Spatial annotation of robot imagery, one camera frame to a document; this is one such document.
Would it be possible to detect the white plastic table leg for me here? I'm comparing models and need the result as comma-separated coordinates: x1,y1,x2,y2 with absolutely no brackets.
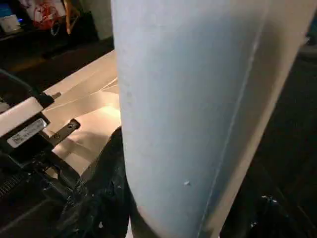
110,0,313,238

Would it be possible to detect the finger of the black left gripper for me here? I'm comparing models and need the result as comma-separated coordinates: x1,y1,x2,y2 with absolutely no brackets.
44,118,82,192

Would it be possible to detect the black work mat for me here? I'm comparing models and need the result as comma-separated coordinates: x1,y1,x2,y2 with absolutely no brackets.
0,37,317,224

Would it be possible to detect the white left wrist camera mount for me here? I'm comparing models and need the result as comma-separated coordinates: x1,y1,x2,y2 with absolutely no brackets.
0,96,52,149

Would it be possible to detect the black left wrist camera cable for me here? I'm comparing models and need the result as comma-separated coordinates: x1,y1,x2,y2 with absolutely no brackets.
0,69,61,110

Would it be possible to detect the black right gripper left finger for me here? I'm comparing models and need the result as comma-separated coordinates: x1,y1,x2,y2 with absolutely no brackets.
61,127,139,238

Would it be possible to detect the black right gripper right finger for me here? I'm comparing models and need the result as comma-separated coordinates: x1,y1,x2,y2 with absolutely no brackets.
230,194,317,238

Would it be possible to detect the red and white bag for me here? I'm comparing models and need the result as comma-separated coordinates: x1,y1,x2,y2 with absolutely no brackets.
18,0,66,31

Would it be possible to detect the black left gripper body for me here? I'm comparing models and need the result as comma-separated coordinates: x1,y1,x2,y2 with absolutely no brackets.
0,150,73,238

